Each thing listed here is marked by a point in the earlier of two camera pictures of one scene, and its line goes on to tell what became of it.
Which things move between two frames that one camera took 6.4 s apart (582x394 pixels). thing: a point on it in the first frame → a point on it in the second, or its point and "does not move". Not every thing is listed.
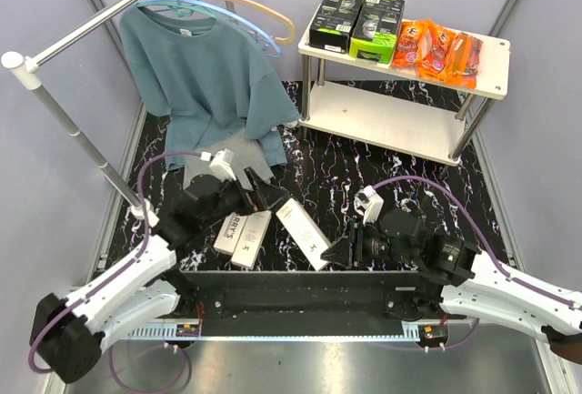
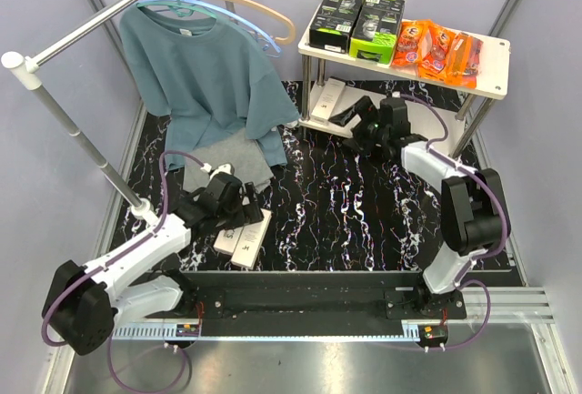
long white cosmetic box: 305,231 → 327,100
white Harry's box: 229,233 does not move
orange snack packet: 463,60 does not move
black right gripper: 343,252 → 366,111
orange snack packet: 434,45 does not move
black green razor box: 376,27 does not move
